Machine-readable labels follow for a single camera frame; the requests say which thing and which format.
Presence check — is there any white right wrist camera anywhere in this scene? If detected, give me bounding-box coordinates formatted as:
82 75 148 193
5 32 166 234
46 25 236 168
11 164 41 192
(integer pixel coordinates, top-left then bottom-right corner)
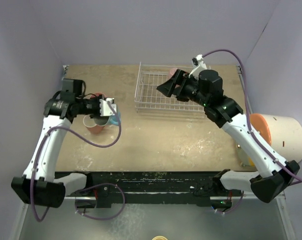
189 54 208 79

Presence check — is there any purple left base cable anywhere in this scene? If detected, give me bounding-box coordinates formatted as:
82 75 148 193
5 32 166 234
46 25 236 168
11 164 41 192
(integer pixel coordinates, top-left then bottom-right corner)
74 181 126 221

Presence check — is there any light pink mug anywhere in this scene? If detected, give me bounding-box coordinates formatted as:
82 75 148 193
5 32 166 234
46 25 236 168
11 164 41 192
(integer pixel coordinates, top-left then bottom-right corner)
167 67 177 80

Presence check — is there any yellow round object at bottom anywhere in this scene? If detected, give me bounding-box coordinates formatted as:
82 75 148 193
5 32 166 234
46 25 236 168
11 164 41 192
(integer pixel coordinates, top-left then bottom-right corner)
152 235 168 240

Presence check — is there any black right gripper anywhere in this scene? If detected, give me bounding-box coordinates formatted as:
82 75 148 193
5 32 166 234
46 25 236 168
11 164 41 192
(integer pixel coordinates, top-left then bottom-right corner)
157 69 209 107

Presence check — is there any salmon pink mug with handle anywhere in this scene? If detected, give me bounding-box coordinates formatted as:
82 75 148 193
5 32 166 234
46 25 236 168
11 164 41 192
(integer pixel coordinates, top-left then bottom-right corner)
83 115 109 135

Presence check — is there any salmon pink cup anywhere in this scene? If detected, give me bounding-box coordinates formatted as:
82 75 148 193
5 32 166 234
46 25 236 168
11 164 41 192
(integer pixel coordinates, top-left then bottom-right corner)
89 92 105 101

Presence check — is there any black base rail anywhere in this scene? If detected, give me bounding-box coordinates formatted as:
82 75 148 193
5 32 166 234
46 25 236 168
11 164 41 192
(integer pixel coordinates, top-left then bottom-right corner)
67 171 241 209

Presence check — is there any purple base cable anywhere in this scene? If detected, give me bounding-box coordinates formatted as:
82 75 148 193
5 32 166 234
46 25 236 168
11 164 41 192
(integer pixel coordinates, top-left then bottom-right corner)
214 183 245 216
74 181 126 221

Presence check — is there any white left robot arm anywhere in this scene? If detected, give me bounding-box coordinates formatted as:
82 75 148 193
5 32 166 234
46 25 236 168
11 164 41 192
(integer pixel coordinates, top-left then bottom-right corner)
11 78 101 208

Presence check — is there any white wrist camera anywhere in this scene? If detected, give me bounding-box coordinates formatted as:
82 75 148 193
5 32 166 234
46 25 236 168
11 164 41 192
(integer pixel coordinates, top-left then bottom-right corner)
99 97 117 117
189 54 208 79

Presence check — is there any white wire dish rack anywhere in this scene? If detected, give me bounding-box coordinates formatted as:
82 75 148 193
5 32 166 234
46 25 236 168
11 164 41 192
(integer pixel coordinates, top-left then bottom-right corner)
134 63 204 113

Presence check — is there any cream cylinder with orange lid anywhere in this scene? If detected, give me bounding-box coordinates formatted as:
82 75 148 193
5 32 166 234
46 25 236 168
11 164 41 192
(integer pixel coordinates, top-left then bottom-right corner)
250 113 302 163

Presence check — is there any blue cup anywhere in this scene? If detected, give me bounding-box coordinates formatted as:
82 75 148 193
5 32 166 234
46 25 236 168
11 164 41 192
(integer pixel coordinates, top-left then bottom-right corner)
93 112 121 126

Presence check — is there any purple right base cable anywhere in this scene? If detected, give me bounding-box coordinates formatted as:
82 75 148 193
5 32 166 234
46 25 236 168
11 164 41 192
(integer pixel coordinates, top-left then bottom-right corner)
214 183 245 216

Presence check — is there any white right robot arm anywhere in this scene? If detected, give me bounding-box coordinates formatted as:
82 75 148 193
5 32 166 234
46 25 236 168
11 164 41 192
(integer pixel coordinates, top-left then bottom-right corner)
156 69 300 203

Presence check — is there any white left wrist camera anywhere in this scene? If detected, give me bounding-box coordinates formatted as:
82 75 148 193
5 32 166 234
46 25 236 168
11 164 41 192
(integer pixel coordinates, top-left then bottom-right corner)
99 97 117 117

